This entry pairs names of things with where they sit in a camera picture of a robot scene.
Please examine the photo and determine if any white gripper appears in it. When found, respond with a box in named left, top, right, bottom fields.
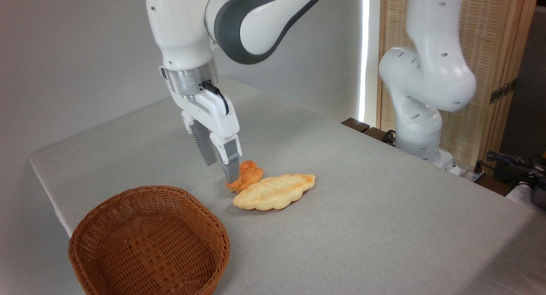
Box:
left=160, top=66, right=243, bottom=184

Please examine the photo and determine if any small orange bread roll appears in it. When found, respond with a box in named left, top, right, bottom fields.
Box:
left=225, top=160, right=264, bottom=193

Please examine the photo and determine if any long pale braided bread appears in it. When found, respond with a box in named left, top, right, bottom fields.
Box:
left=232, top=173, right=316, bottom=211

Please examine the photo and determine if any brown woven wicker basket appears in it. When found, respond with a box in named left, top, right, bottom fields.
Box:
left=68, top=185, right=231, bottom=295

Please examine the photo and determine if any dark wooden board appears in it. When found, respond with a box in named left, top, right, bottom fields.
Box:
left=341, top=117, right=397, bottom=146

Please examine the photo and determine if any bamboo folding screen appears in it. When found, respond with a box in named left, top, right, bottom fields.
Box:
left=376, top=0, right=540, bottom=172

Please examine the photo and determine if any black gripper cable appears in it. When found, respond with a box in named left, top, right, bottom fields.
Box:
left=200, top=80, right=230, bottom=115

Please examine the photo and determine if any black cable bundle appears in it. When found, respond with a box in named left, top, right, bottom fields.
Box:
left=485, top=151, right=546, bottom=209

